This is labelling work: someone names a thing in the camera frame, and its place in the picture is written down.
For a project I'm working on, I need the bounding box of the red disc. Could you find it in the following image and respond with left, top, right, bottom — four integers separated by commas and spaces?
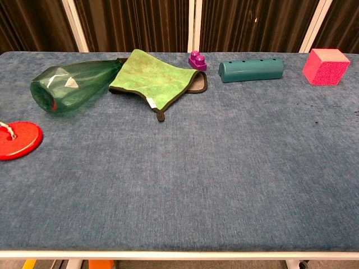
0, 120, 44, 161

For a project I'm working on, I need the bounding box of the beige twisted rope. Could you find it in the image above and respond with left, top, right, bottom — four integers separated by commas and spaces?
0, 121, 17, 140

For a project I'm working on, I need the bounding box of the blue fabric table cover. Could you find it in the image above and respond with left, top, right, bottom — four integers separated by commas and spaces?
0, 50, 359, 252

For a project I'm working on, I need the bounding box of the green cloth with black trim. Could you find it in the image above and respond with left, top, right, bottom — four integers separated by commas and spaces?
108, 49, 209, 122

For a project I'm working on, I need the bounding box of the purple toy brick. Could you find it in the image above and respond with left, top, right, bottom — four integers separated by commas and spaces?
188, 50, 208, 72

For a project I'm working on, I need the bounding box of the teal half-cylinder block with holes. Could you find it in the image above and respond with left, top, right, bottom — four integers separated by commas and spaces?
218, 58, 285, 84

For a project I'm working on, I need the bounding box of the green transparent spray bottle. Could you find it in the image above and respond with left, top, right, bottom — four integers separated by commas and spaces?
30, 58, 129, 115

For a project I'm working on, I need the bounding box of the dark brown curtain panel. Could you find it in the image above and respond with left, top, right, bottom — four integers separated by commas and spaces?
0, 0, 78, 54
199, 0, 320, 53
319, 0, 359, 53
73, 0, 191, 53

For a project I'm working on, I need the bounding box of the orange plastic object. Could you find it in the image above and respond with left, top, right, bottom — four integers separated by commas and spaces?
89, 259, 116, 269

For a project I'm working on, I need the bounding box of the pink cube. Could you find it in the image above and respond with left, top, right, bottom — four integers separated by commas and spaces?
302, 48, 352, 86

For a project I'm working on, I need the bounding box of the white frame post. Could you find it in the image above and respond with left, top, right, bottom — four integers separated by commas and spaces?
298, 0, 335, 53
187, 0, 202, 53
61, 0, 90, 53

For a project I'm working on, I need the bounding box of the white table frame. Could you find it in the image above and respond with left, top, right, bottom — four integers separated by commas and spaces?
0, 250, 359, 269

